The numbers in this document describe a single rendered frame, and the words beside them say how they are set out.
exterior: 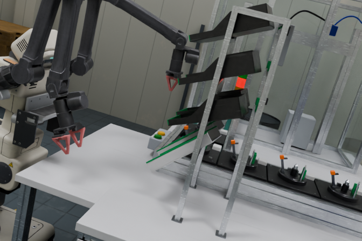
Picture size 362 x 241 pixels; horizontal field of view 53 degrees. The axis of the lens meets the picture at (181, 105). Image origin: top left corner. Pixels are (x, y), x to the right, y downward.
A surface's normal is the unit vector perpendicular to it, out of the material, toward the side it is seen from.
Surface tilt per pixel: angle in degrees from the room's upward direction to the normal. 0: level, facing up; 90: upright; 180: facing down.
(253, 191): 90
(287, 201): 90
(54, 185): 0
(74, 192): 0
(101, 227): 0
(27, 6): 90
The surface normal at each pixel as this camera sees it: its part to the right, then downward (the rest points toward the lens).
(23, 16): -0.22, 0.17
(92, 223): 0.25, -0.94
